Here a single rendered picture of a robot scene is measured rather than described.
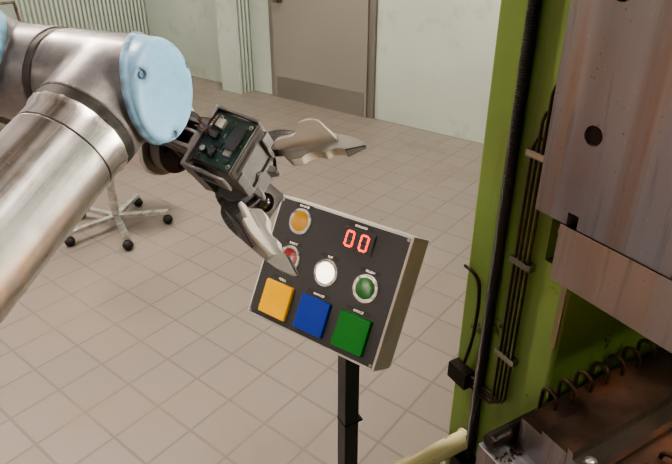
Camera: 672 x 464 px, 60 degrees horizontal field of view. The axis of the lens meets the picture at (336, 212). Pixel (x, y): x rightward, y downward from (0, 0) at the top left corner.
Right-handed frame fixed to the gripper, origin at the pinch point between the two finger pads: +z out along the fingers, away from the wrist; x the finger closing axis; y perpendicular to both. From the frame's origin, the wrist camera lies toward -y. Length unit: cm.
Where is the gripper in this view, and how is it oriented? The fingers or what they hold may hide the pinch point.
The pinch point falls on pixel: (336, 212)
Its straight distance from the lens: 58.5
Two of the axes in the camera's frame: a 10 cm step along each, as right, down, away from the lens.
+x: 4.6, -8.5, 2.5
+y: -2.1, -3.8, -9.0
